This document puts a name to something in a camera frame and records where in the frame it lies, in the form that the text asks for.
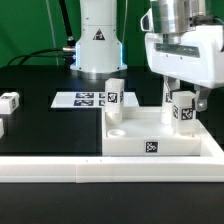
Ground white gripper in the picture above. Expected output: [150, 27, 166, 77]
[141, 9, 224, 112]

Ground white square tabletop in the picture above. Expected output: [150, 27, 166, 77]
[102, 107, 201, 157]

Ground white L-shaped fence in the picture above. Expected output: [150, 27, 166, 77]
[0, 128, 224, 183]

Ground white marker plate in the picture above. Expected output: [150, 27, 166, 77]
[51, 92, 139, 108]

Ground white block left edge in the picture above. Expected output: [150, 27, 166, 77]
[0, 118, 4, 139]

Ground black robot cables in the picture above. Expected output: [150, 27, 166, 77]
[6, 0, 77, 67]

